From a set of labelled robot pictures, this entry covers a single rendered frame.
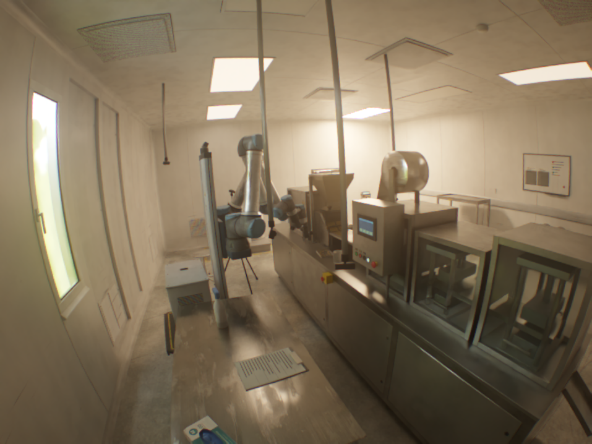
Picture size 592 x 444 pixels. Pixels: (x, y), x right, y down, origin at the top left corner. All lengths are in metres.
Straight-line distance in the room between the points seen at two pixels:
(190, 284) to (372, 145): 6.20
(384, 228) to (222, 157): 4.96
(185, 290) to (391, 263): 1.47
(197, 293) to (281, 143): 4.76
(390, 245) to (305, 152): 5.16
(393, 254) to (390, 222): 0.20
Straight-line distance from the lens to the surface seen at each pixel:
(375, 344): 1.87
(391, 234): 1.56
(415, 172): 1.77
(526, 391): 1.29
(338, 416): 1.18
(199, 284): 2.15
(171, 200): 6.15
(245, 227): 1.91
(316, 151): 6.64
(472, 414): 1.42
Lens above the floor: 1.63
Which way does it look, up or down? 12 degrees down
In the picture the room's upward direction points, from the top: 4 degrees counter-clockwise
